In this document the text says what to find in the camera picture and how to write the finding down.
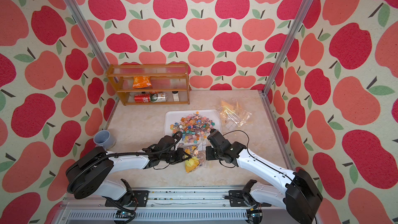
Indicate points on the wooden shelf rack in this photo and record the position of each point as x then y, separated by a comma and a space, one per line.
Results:
156, 83

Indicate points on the left aluminium corner post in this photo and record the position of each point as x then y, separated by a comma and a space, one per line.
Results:
84, 26

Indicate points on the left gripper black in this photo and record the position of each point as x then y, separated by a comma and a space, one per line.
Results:
181, 156

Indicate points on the poured candies pile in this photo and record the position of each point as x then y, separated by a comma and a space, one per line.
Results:
195, 128

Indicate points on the aluminium corner post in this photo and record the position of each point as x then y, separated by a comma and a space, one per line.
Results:
295, 27
84, 26

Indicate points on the small white bottle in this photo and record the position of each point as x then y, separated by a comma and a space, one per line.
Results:
176, 96

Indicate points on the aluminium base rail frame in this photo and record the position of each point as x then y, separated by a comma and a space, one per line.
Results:
178, 205

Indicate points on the ziploc bag of small candies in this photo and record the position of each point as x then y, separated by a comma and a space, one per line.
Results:
227, 104

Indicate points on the green soda can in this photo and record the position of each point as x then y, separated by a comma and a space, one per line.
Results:
158, 97

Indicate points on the red soda can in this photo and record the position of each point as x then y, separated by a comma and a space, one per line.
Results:
142, 98

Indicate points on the ziploc bag of yellow candies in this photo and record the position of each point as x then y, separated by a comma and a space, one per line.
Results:
195, 158

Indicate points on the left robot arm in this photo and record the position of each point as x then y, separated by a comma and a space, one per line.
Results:
89, 175

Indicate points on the ziploc bag of colourful candies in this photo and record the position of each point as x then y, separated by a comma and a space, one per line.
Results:
234, 117

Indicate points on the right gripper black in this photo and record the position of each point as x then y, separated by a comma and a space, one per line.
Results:
208, 155

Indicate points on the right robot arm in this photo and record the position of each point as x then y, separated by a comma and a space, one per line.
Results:
296, 192

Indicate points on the orange snack bag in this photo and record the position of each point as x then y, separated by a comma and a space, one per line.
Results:
140, 82

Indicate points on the white plastic tray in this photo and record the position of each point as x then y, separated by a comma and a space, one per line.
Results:
173, 115

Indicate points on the grey blue mug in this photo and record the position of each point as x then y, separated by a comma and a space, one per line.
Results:
104, 139

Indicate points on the right aluminium corner post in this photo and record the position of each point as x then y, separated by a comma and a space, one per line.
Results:
295, 27

